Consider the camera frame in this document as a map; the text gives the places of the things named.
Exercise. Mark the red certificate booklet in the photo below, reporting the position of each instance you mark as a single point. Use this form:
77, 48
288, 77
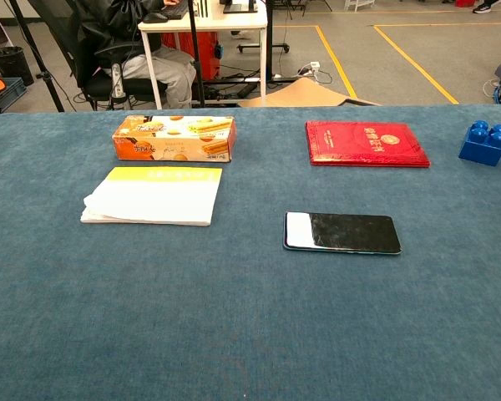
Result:
363, 144

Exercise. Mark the blue toy building block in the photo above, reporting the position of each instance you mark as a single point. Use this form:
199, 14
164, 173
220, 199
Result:
482, 150

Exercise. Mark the black trash bin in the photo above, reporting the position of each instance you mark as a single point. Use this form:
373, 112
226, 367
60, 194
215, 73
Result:
11, 62

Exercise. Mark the blue plastic crate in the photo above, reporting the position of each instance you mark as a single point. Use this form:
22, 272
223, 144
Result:
10, 94

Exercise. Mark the black vertical pole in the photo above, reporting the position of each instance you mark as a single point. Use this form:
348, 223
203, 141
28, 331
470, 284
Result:
196, 54

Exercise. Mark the white power adapter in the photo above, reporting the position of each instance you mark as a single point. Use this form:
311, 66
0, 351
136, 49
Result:
315, 65

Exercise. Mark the white notebook with yellow band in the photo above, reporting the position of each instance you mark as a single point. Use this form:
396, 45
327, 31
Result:
154, 198

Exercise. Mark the orange snack box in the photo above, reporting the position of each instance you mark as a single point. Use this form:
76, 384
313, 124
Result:
171, 140

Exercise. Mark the white desk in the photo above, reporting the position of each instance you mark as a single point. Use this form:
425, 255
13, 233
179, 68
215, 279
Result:
204, 24

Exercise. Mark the red case under desk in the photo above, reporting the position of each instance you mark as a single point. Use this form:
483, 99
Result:
202, 52

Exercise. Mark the black tripod stand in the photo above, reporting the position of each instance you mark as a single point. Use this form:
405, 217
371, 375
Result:
39, 62

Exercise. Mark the seated person in black jacket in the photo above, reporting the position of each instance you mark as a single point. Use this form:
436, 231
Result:
108, 25

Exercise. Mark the person in black sneakers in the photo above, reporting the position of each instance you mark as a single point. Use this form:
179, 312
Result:
486, 7

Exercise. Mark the black keyboard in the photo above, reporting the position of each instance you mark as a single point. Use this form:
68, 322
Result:
176, 10

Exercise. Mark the red box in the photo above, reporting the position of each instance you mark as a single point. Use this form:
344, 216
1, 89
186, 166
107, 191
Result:
464, 3

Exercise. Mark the white power strip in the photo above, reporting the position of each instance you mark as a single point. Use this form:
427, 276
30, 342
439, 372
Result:
117, 81

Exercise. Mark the black office chair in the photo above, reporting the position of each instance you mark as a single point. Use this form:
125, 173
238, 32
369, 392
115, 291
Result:
104, 87

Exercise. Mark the white metal rack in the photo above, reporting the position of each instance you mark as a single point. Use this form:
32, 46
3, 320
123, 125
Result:
363, 4

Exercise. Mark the black floor power strip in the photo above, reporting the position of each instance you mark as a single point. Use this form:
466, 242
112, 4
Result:
247, 90

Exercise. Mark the brown cardboard sheet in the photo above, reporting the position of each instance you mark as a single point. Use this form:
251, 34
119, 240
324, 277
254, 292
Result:
300, 94

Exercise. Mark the black smartphone with light-blue back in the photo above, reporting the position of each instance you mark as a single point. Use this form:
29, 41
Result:
350, 234

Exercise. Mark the black rolling stand base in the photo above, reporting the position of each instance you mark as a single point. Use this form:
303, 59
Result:
263, 47

